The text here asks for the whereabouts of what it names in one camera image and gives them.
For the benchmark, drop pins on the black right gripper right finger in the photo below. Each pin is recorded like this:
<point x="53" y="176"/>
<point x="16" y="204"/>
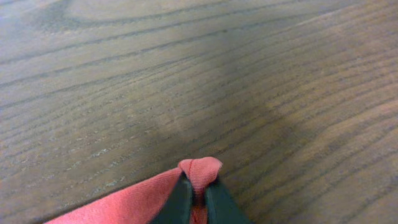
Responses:
<point x="221" y="207"/>

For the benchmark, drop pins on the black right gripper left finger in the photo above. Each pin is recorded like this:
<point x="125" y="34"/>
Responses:
<point x="177" y="208"/>

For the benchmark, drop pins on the red t-shirt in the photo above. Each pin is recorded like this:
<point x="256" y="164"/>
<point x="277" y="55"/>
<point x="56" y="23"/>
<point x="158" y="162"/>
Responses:
<point x="142" y="201"/>

